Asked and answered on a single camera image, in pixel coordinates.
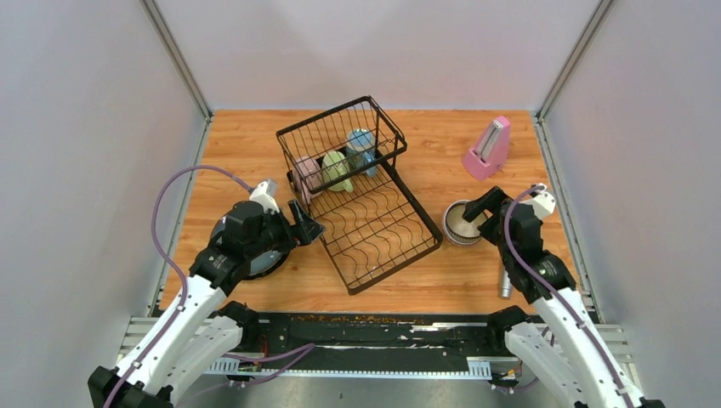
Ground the silver microphone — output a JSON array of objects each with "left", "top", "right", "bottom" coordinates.
[{"left": 499, "top": 269, "right": 513, "bottom": 299}]

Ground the light green mug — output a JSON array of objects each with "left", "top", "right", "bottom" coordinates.
[{"left": 321, "top": 151, "right": 354, "bottom": 193}]

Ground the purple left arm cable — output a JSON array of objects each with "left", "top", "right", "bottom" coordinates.
[{"left": 101, "top": 164, "right": 254, "bottom": 408}]

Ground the pink metronome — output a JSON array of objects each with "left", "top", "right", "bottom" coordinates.
[{"left": 462, "top": 116, "right": 511, "bottom": 181}]

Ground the blue-grey ceramic plate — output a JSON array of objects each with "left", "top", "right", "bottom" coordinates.
[{"left": 209, "top": 215, "right": 289, "bottom": 280}]

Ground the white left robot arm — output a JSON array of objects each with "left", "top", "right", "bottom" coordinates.
[{"left": 88, "top": 200, "right": 325, "bottom": 407}]

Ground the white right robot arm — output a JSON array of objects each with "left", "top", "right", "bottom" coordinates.
[{"left": 462, "top": 184, "right": 664, "bottom": 407}]

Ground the blue butterfly mug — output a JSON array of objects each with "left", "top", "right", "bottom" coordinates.
[{"left": 344, "top": 128, "right": 376, "bottom": 170}]

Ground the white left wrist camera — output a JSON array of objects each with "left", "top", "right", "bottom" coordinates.
[{"left": 249, "top": 178, "right": 280, "bottom": 213}]

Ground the white zigzag ceramic bowl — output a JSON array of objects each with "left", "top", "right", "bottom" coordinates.
[{"left": 442, "top": 202, "right": 485, "bottom": 247}]

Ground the pink ceramic mug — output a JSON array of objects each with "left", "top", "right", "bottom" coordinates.
[{"left": 292, "top": 156, "right": 323, "bottom": 207}]

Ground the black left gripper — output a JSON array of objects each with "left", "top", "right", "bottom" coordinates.
[{"left": 246, "top": 198, "right": 326, "bottom": 259}]

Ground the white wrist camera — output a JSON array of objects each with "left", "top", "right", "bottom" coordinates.
[
  {"left": 249, "top": 178, "right": 280, "bottom": 213},
  {"left": 520, "top": 183, "right": 556, "bottom": 220}
]

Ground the black wire dish rack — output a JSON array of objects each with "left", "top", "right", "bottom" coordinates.
[{"left": 275, "top": 95, "right": 443, "bottom": 295}]

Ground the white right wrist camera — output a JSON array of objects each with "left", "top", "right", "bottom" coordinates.
[{"left": 520, "top": 183, "right": 556, "bottom": 220}]

